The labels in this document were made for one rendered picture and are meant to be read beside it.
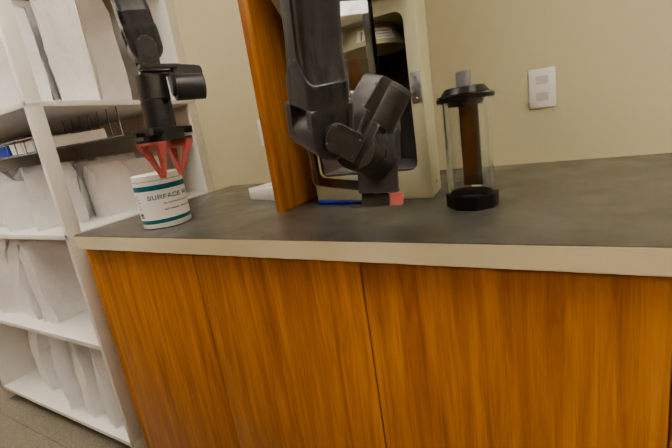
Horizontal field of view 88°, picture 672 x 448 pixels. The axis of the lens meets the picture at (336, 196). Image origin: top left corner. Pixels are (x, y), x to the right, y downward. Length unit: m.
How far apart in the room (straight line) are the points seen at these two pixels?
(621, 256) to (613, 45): 0.81
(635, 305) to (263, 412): 0.83
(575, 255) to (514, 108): 0.76
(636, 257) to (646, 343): 0.15
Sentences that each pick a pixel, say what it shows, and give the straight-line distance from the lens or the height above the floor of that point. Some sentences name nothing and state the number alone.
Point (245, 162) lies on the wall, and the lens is 1.68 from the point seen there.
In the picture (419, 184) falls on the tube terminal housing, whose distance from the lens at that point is 0.88.
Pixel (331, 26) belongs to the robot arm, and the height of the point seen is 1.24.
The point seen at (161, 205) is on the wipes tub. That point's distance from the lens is 1.06.
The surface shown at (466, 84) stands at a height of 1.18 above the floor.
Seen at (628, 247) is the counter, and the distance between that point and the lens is 0.59.
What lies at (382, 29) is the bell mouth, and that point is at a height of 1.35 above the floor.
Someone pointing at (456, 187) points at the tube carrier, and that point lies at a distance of 0.74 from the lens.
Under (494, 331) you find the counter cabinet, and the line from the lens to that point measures 0.68.
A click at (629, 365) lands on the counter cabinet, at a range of 0.70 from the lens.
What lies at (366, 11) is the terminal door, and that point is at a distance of 0.73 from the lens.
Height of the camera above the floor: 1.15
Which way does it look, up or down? 11 degrees down
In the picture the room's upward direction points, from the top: 9 degrees counter-clockwise
